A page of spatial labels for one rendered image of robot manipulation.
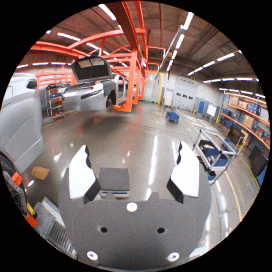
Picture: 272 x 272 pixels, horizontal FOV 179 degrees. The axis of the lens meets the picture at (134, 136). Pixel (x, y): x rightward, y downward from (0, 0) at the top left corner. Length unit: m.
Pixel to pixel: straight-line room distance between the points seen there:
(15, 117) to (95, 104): 1.89
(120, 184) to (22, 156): 1.17
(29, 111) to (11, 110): 0.24
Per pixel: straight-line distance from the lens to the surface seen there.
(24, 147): 1.12
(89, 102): 2.34
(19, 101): 1.07
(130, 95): 3.13
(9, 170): 1.01
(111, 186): 1.09
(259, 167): 5.36
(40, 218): 1.51
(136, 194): 1.41
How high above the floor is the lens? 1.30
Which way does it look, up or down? 30 degrees down
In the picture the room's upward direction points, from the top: 6 degrees clockwise
